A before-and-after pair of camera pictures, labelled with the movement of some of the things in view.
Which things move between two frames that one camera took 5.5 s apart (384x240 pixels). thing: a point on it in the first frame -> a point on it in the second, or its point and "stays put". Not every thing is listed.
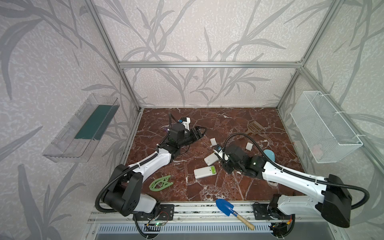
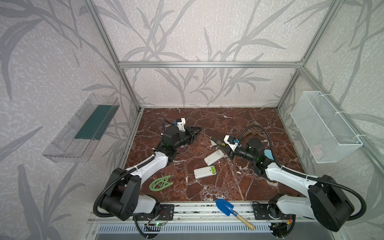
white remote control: (211, 159) stays put
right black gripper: (227, 159) -> (229, 148)
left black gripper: (191, 134) stays put
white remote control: (205, 172) stays put
